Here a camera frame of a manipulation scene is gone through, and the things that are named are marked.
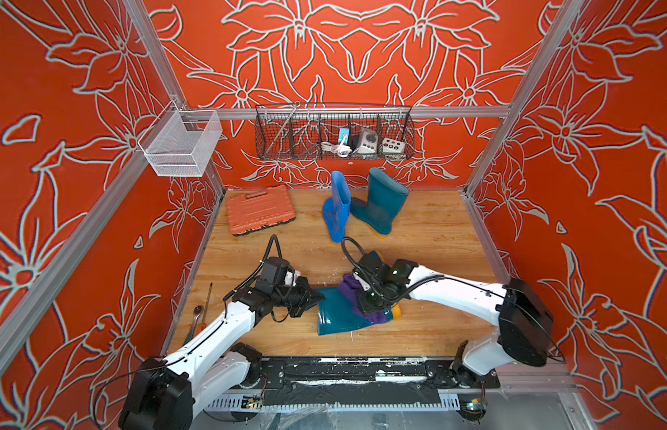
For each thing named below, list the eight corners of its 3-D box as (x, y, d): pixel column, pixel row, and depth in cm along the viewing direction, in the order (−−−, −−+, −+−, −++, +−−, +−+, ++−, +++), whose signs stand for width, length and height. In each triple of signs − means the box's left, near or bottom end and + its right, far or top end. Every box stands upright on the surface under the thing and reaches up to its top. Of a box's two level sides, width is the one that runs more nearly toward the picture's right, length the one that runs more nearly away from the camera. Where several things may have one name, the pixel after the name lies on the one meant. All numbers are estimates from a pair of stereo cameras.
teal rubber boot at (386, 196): (383, 245, 103) (395, 200, 83) (354, 218, 111) (359, 172, 92) (396, 235, 106) (411, 189, 86) (367, 209, 115) (375, 163, 95)
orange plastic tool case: (233, 238, 105) (229, 230, 101) (229, 199, 119) (225, 191, 115) (296, 222, 110) (295, 214, 106) (285, 187, 124) (284, 179, 120)
